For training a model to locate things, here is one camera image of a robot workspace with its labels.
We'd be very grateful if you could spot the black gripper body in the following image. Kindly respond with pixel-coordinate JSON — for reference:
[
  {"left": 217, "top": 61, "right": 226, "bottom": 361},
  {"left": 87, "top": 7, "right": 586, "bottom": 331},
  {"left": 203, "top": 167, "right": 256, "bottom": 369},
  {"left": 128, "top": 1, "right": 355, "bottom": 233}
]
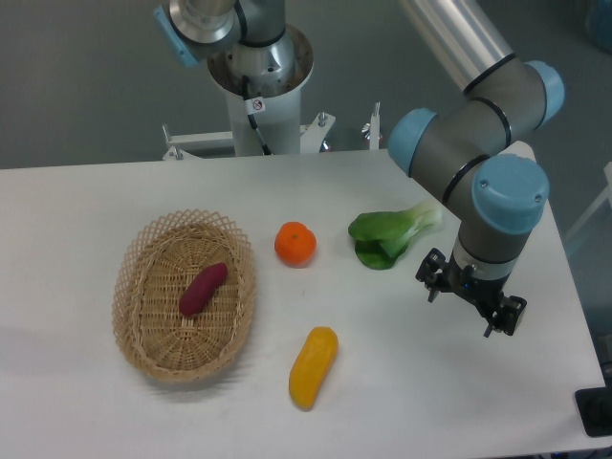
[{"left": 442, "top": 256, "right": 509, "bottom": 319}]

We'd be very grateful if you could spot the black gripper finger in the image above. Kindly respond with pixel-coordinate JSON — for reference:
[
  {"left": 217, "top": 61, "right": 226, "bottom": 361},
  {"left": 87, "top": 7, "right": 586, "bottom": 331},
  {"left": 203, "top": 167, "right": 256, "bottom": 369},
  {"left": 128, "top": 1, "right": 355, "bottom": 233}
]
[
  {"left": 415, "top": 248, "right": 448, "bottom": 303},
  {"left": 484, "top": 295, "right": 527, "bottom": 338}
]

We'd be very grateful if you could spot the purple sweet potato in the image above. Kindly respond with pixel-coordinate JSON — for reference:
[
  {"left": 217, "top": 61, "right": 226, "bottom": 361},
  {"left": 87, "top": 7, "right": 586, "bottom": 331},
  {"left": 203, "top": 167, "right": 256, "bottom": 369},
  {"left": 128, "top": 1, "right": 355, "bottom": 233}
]
[{"left": 179, "top": 262, "right": 229, "bottom": 317}]

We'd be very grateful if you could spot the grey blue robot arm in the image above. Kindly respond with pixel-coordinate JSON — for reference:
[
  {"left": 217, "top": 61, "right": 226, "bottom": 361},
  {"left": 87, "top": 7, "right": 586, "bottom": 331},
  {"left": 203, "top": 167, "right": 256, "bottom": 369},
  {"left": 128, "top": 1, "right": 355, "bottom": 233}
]
[{"left": 154, "top": 1, "right": 565, "bottom": 335}]

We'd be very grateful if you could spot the woven wicker basket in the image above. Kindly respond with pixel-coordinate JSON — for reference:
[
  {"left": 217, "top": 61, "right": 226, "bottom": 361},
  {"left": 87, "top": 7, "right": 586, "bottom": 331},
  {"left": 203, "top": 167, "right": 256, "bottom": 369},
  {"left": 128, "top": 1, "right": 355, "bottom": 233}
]
[{"left": 112, "top": 209, "right": 257, "bottom": 383}]

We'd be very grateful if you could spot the green bok choy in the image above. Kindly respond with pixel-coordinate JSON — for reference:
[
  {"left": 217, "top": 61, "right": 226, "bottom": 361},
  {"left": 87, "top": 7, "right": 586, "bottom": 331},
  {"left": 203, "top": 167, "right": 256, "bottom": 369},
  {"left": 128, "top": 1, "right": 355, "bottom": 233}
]
[{"left": 348, "top": 200, "right": 443, "bottom": 271}]

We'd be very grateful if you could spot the black device at edge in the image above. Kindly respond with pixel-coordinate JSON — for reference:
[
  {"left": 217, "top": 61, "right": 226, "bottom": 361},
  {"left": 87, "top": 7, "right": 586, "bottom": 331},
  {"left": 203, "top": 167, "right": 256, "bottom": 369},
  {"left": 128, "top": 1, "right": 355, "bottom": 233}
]
[{"left": 575, "top": 387, "right": 611, "bottom": 438}]

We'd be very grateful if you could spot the yellow mango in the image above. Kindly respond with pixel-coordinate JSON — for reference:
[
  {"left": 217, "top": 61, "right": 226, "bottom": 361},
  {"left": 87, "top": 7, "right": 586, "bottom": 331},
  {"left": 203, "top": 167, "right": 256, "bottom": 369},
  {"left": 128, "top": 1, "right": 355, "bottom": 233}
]
[{"left": 288, "top": 326, "right": 339, "bottom": 411}]

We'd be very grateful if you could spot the orange tangerine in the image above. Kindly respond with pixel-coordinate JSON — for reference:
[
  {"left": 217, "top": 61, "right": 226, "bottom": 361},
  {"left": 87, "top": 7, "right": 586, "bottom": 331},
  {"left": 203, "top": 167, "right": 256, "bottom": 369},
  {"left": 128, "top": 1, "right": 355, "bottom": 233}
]
[{"left": 273, "top": 222, "right": 317, "bottom": 267}]

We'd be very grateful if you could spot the white clamp bracket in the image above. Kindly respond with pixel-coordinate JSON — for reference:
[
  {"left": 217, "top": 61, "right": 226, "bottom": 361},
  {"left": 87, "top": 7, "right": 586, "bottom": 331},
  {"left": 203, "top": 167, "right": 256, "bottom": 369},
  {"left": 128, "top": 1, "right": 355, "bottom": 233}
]
[{"left": 361, "top": 101, "right": 382, "bottom": 150}]

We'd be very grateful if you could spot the white frame right edge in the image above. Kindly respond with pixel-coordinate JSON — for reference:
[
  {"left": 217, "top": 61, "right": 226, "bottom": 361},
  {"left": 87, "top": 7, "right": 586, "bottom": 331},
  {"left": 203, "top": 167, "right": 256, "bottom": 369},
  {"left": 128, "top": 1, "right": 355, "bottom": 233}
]
[{"left": 564, "top": 162, "right": 612, "bottom": 246}]

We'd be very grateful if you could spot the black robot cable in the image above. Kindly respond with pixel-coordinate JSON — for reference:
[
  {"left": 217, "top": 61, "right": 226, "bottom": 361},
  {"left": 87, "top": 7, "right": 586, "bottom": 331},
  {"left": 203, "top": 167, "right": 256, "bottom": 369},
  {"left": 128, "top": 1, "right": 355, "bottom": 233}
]
[{"left": 241, "top": 76, "right": 273, "bottom": 157}]

